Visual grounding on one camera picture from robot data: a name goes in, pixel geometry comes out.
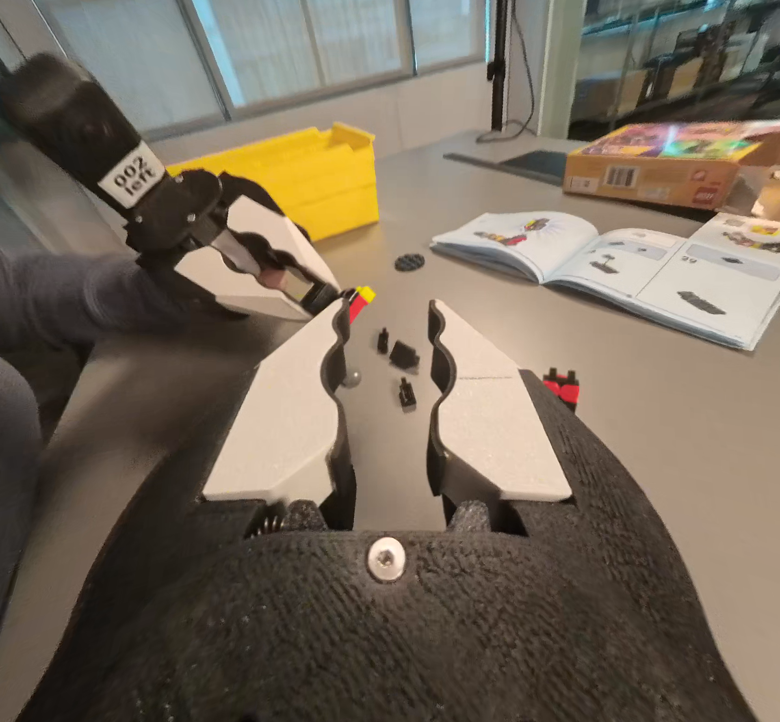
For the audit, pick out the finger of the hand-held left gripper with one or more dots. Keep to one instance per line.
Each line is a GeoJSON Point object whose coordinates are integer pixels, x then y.
{"type": "Point", "coordinates": [274, 228]}
{"type": "Point", "coordinates": [231, 283]}

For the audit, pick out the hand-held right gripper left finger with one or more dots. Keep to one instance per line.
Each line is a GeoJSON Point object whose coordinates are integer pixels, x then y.
{"type": "Point", "coordinates": [280, 429]}

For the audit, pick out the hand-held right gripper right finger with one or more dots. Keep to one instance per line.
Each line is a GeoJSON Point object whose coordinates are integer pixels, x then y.
{"type": "Point", "coordinates": [499, 436]}

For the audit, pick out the yellow plastic bin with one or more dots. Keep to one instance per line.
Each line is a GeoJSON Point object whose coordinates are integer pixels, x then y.
{"type": "Point", "coordinates": [304, 186]}

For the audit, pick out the small black yellow lego assembly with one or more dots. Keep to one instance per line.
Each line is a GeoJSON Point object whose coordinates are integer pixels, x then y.
{"type": "Point", "coordinates": [362, 298]}

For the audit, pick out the instruction booklet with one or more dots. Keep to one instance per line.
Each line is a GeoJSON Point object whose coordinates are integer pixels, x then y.
{"type": "Point", "coordinates": [755, 234]}
{"type": "Point", "coordinates": [548, 247]}

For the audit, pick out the person's left forearm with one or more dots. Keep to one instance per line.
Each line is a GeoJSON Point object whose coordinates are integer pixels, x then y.
{"type": "Point", "coordinates": [73, 301]}

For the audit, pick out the long red yellow lego assembly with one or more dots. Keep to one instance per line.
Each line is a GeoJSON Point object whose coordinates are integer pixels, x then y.
{"type": "Point", "coordinates": [563, 387]}

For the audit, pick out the grey round lego tile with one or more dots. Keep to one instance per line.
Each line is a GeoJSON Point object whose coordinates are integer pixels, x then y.
{"type": "Point", "coordinates": [351, 378]}

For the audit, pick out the black lego clip piece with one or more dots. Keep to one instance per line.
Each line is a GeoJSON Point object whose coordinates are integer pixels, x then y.
{"type": "Point", "coordinates": [407, 394]}
{"type": "Point", "coordinates": [382, 340]}

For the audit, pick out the black lego slope piece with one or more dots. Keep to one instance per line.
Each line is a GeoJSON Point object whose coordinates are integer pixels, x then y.
{"type": "Point", "coordinates": [403, 355]}

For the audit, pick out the black round lego plate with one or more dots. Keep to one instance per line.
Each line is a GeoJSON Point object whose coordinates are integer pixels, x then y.
{"type": "Point", "coordinates": [409, 263]}

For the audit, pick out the orange cardboard lego box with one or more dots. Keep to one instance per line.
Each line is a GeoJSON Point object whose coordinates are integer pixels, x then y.
{"type": "Point", "coordinates": [658, 174]}

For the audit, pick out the person's left hand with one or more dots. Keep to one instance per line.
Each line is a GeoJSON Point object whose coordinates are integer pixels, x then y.
{"type": "Point", "coordinates": [271, 278]}

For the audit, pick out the dark teal desk pad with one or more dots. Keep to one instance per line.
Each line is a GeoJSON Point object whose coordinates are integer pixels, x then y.
{"type": "Point", "coordinates": [530, 164]}

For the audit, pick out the black tripod pole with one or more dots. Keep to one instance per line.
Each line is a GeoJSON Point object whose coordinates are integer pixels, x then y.
{"type": "Point", "coordinates": [499, 33]}

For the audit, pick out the closed instruction booklet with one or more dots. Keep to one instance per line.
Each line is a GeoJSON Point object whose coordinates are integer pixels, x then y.
{"type": "Point", "coordinates": [755, 234]}

